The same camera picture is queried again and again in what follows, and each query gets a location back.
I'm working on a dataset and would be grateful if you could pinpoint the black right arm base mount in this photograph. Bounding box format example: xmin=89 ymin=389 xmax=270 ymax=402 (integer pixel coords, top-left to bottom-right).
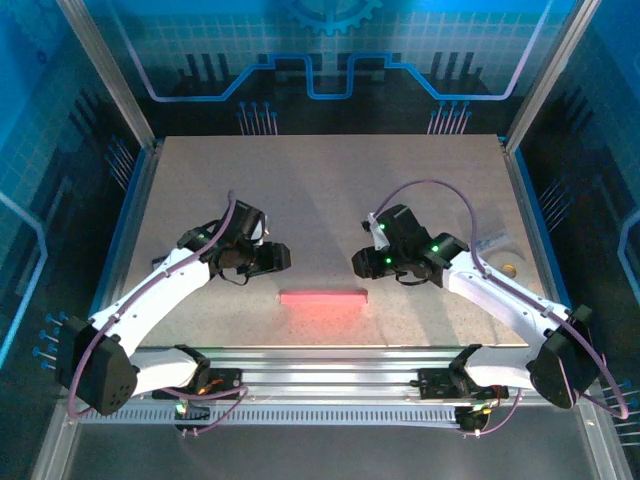
xmin=414 ymin=366 xmax=511 ymax=401

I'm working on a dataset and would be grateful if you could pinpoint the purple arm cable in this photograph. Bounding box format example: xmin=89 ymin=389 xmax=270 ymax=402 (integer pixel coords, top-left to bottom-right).
xmin=372 ymin=178 xmax=630 ymax=439
xmin=67 ymin=189 xmax=251 ymax=439

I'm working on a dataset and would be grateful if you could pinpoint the wide aluminium frame beam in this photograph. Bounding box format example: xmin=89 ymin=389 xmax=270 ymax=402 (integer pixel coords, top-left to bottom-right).
xmin=62 ymin=344 xmax=606 ymax=401

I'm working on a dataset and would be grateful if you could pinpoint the aluminium table side rail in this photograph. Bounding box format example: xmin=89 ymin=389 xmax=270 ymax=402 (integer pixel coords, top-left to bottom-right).
xmin=97 ymin=139 xmax=166 ymax=341
xmin=499 ymin=139 xmax=574 ymax=351

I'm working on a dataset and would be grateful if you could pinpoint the slotted grey cable duct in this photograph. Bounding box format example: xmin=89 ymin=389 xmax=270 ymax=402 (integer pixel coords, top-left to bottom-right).
xmin=78 ymin=405 xmax=474 ymax=427

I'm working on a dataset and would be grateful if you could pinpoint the aluminium upright post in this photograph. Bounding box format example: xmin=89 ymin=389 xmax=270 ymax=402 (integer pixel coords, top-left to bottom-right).
xmin=502 ymin=0 xmax=601 ymax=151
xmin=55 ymin=0 xmax=159 ymax=151

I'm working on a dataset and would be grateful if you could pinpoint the black controller module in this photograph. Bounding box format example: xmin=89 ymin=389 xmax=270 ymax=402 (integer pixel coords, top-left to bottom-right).
xmin=172 ymin=395 xmax=211 ymax=422
xmin=455 ymin=405 xmax=494 ymax=434

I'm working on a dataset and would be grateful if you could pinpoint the grey metal panel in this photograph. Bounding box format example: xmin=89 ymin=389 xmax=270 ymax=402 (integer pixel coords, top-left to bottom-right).
xmin=67 ymin=423 xmax=604 ymax=480

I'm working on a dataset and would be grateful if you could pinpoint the aluminium lower frame rail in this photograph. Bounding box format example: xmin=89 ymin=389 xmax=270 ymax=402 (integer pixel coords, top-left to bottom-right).
xmin=30 ymin=404 xmax=84 ymax=480
xmin=574 ymin=399 xmax=634 ymax=480

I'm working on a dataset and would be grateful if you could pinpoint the pink paper box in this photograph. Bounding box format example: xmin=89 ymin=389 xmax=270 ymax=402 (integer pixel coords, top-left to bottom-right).
xmin=278 ymin=286 xmax=370 ymax=307

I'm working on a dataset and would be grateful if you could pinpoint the blue table edge strip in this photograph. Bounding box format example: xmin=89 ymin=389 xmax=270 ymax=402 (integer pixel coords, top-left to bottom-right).
xmin=514 ymin=145 xmax=581 ymax=321
xmin=82 ymin=145 xmax=152 ymax=331

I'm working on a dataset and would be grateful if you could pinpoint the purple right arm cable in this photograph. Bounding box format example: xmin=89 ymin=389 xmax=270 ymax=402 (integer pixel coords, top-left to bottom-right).
xmin=372 ymin=178 xmax=630 ymax=439

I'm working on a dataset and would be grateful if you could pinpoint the clear plastic packet with label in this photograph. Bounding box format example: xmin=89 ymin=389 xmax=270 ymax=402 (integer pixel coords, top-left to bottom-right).
xmin=472 ymin=227 xmax=521 ymax=254

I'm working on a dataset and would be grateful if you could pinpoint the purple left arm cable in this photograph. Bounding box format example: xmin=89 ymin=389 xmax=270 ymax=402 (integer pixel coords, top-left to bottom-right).
xmin=67 ymin=189 xmax=251 ymax=439

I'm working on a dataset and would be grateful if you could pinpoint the white tape roll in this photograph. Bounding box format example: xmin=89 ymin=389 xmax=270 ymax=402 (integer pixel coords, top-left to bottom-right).
xmin=487 ymin=251 xmax=526 ymax=281

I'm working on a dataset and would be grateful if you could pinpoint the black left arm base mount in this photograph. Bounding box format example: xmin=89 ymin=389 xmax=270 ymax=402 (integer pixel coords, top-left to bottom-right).
xmin=152 ymin=359 xmax=246 ymax=401

